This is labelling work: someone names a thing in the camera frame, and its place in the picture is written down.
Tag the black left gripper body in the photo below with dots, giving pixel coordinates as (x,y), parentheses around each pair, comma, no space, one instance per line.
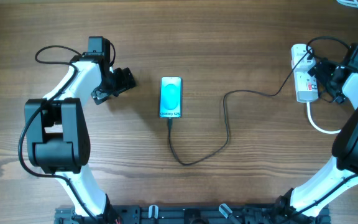
(114,85)

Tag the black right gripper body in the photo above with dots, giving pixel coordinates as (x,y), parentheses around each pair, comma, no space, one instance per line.
(324,76)

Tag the white power strip socket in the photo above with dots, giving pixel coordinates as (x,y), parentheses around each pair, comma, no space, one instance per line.
(306,87)

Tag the Galaxy S25 smartphone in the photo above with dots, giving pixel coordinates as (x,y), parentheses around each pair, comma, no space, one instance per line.
(170,97)

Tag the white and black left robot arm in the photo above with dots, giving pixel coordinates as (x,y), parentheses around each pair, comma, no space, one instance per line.
(55,143)

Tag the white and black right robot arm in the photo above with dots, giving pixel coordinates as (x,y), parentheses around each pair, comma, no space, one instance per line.
(340,173)

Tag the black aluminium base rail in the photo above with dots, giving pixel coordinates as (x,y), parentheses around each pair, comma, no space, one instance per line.
(246,214)

